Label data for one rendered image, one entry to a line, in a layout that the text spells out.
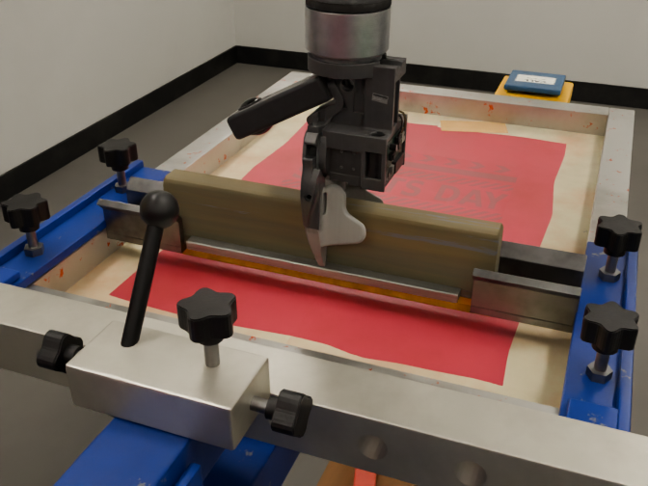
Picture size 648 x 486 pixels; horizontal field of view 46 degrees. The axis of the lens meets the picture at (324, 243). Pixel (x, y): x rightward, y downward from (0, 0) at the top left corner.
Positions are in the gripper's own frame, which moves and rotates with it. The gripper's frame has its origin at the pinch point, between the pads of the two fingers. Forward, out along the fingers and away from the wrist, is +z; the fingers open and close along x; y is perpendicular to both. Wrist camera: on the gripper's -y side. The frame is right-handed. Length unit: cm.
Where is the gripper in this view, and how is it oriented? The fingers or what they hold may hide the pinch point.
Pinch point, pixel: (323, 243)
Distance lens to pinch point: 79.1
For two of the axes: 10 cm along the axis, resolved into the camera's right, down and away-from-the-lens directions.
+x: 3.6, -4.6, 8.1
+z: -0.1, 8.7, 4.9
